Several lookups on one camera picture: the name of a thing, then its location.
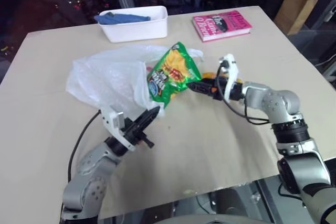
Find translucent white plastic bag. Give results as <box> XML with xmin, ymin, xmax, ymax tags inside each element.
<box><xmin>65</xmin><ymin>45</ymin><xmax>205</xmax><ymax>118</ymax></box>

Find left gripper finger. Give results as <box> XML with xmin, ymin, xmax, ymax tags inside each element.
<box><xmin>133</xmin><ymin>106</ymin><xmax>160</xmax><ymax>125</ymax></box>
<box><xmin>136</xmin><ymin>110</ymin><xmax>161</xmax><ymax>132</ymax></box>

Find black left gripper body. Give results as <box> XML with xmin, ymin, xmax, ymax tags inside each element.
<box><xmin>119</xmin><ymin>118</ymin><xmax>156</xmax><ymax>149</ymax></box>

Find white plastic bin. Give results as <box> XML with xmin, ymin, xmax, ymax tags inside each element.
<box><xmin>98</xmin><ymin>5</ymin><xmax>169</xmax><ymax>44</ymax></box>

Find brown paper bag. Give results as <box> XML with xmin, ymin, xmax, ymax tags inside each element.
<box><xmin>274</xmin><ymin>0</ymin><xmax>320</xmax><ymax>36</ymax></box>

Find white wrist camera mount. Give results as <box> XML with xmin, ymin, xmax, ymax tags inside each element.
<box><xmin>217</xmin><ymin>54</ymin><xmax>240</xmax><ymax>102</ymax></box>
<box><xmin>100</xmin><ymin>105</ymin><xmax>136</xmax><ymax>153</ymax></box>

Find beige table cover sheet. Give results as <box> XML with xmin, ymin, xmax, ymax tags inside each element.
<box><xmin>0</xmin><ymin>5</ymin><xmax>336</xmax><ymax>221</ymax></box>

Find blue cloth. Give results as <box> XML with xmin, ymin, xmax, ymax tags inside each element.
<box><xmin>93</xmin><ymin>12</ymin><xmax>152</xmax><ymax>26</ymax></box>

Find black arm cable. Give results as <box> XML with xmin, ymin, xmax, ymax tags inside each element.
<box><xmin>216</xmin><ymin>64</ymin><xmax>271</xmax><ymax>125</ymax></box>
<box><xmin>67</xmin><ymin>109</ymin><xmax>102</xmax><ymax>182</ymax></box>

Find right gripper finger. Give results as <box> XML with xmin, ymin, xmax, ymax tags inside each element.
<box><xmin>186</xmin><ymin>80</ymin><xmax>211</xmax><ymax>90</ymax></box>
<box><xmin>188</xmin><ymin>87</ymin><xmax>214</xmax><ymax>97</ymax></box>

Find pink book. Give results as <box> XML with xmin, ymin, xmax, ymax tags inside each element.
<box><xmin>192</xmin><ymin>9</ymin><xmax>253</xmax><ymax>44</ymax></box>

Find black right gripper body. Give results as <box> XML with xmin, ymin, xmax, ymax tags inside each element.
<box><xmin>206</xmin><ymin>75</ymin><xmax>229</xmax><ymax>101</ymax></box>

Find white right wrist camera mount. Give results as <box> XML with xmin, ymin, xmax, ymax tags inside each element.
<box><xmin>217</xmin><ymin>54</ymin><xmax>240</xmax><ymax>102</ymax></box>

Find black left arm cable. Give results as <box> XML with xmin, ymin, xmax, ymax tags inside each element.
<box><xmin>67</xmin><ymin>109</ymin><xmax>102</xmax><ymax>182</ymax></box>

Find green chip bag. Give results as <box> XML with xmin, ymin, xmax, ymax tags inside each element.
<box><xmin>146</xmin><ymin>41</ymin><xmax>203</xmax><ymax>103</ymax></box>

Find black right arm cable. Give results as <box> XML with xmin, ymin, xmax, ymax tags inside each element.
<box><xmin>216</xmin><ymin>64</ymin><xmax>271</xmax><ymax>125</ymax></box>

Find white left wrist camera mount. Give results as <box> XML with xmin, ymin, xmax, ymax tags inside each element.
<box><xmin>100</xmin><ymin>105</ymin><xmax>136</xmax><ymax>153</ymax></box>

